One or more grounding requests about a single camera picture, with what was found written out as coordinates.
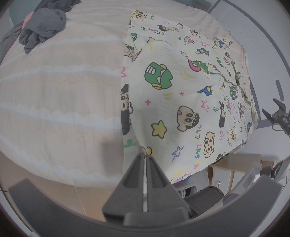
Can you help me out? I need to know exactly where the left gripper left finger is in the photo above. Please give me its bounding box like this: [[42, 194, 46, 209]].
[[102, 153, 145, 222]]

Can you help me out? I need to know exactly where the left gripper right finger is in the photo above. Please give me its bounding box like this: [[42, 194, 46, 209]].
[[146, 155, 192, 218]]

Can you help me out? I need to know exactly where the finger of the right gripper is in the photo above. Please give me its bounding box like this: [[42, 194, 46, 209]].
[[273, 98, 287, 113], [262, 109, 276, 121]]

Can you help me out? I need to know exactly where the white printed pyjama top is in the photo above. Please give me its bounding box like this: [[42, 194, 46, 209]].
[[120, 9, 258, 184]]

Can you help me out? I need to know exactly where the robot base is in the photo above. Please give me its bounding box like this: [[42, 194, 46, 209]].
[[172, 155, 290, 217]]

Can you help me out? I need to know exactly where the bed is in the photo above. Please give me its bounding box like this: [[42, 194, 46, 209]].
[[0, 0, 290, 189]]

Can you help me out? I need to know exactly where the pale wooden bedside table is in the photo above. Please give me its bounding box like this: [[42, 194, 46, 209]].
[[207, 153, 262, 197]]

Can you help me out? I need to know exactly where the dark grey garment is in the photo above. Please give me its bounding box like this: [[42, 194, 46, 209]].
[[19, 8, 67, 55]]

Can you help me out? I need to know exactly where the pink garment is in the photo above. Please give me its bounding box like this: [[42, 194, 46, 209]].
[[23, 12, 35, 27]]

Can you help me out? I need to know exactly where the black garment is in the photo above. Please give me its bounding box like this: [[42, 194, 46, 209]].
[[34, 0, 81, 13]]

